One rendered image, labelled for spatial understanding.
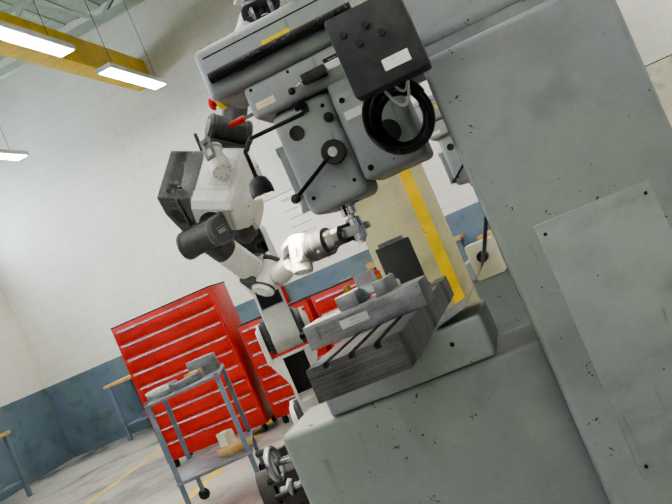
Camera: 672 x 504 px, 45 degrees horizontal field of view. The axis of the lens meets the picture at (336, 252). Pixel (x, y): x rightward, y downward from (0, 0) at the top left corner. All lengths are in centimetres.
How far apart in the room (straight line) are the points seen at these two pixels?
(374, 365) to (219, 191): 106
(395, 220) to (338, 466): 199
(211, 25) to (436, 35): 1022
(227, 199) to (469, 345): 93
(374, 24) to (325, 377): 86
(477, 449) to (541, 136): 86
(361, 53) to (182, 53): 1052
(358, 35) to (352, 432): 108
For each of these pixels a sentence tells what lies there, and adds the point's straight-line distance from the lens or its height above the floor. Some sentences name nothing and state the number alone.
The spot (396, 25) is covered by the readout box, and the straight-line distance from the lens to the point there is 203.
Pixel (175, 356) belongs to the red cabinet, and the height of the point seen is 97.
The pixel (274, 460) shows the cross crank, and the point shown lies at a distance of 258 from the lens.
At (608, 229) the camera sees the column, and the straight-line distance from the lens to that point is 212.
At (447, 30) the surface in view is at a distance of 228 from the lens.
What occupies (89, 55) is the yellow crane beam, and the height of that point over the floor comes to 492.
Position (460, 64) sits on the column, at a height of 151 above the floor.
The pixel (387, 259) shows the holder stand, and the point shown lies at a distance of 269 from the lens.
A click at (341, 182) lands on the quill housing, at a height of 137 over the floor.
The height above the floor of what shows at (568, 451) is 46.
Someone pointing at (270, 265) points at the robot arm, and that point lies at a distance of 272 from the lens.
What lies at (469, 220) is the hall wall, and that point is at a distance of 1135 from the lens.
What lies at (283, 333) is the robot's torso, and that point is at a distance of 292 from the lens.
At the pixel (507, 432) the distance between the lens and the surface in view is 228.
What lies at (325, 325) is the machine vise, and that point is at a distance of 221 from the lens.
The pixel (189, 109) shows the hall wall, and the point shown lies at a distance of 1236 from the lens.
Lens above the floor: 116
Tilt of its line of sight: 1 degrees up
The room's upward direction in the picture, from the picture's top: 23 degrees counter-clockwise
